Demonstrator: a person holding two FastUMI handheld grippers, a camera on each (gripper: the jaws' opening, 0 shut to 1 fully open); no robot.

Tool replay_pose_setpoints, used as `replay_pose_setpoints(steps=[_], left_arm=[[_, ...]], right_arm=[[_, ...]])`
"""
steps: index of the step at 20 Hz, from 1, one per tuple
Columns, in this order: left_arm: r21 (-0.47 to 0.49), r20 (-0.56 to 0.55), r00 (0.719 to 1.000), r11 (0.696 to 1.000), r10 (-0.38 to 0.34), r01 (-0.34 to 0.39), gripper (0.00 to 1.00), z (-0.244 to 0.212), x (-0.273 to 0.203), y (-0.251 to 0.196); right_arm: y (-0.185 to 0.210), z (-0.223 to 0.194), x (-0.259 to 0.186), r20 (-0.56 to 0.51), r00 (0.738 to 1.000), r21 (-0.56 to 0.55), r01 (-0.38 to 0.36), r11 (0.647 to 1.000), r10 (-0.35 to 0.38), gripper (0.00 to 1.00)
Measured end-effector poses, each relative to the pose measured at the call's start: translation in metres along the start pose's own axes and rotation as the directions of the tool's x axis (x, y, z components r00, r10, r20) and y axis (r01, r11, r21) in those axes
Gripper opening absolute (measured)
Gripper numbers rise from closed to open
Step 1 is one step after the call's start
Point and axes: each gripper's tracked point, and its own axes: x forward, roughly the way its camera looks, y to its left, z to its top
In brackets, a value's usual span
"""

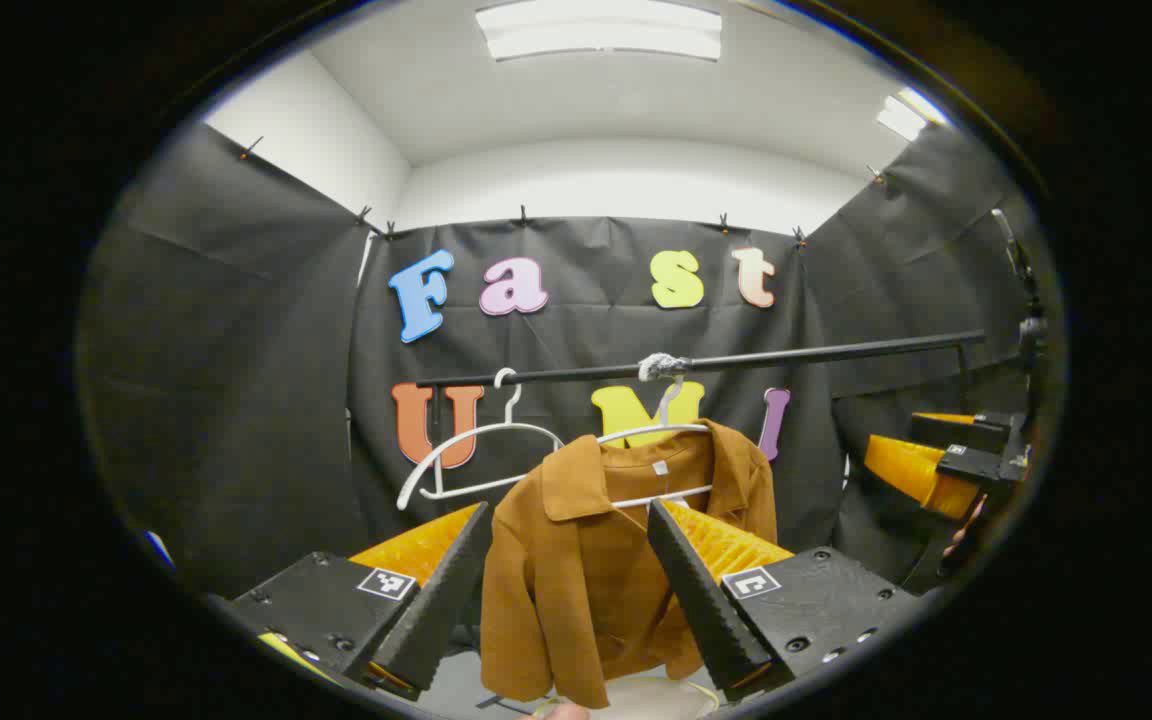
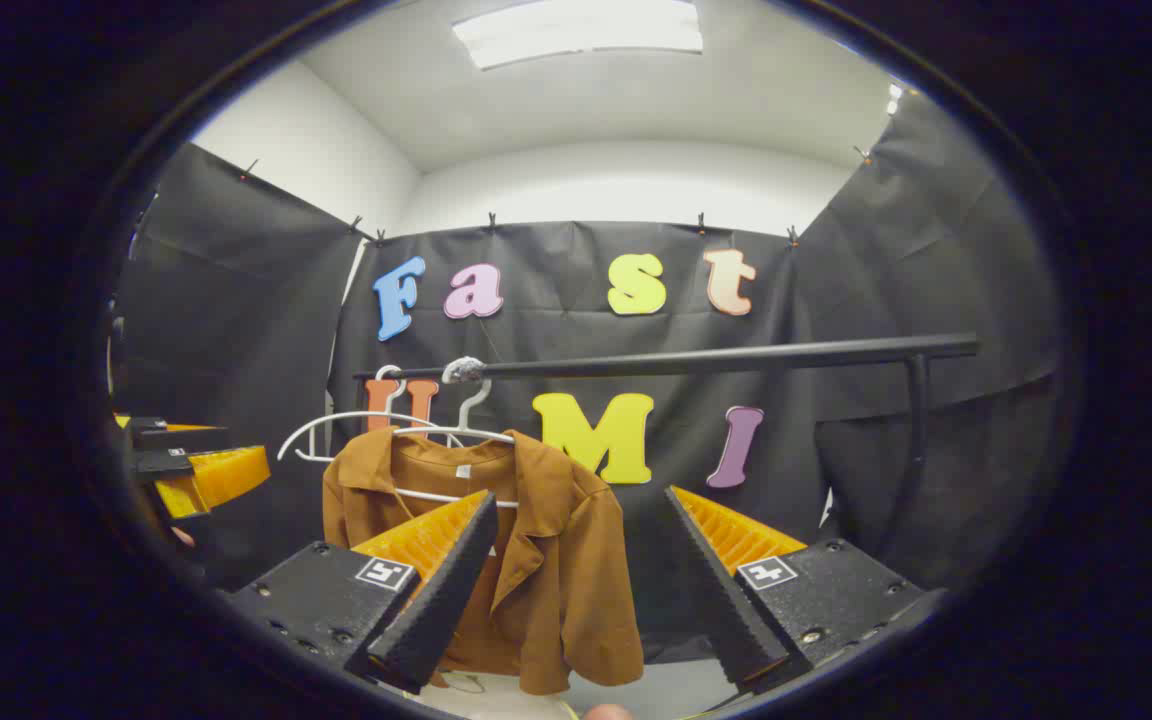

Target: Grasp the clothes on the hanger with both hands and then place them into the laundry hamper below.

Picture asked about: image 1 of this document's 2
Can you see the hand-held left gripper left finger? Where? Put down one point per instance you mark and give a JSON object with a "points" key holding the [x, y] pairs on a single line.
{"points": [[441, 610]]}

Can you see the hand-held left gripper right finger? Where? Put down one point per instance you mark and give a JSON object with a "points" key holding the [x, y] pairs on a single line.
{"points": [[706, 610]]}

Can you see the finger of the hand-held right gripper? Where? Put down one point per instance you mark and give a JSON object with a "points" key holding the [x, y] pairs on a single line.
{"points": [[911, 470], [986, 430]]}

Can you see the brown jacket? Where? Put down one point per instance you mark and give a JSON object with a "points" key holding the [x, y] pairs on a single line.
{"points": [[576, 580]]}

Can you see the white plastic clothes hanger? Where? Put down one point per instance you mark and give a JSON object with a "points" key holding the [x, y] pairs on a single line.
{"points": [[456, 440], [671, 400]]}

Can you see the grey metal stand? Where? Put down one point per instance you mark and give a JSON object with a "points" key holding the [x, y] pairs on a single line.
{"points": [[1021, 280]]}

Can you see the clear tape wrap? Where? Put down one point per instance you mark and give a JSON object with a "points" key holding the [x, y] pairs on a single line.
{"points": [[663, 366]]}

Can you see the black backdrop cloth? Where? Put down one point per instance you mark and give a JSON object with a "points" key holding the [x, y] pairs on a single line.
{"points": [[236, 400]]}

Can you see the small ceiling light panel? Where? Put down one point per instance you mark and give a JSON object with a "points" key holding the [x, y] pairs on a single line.
{"points": [[904, 115]]}

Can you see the long ceiling light panel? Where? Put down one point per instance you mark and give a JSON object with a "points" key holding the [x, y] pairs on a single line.
{"points": [[601, 30]]}

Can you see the black clothes rail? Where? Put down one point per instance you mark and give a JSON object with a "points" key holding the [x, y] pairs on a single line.
{"points": [[836, 351]]}

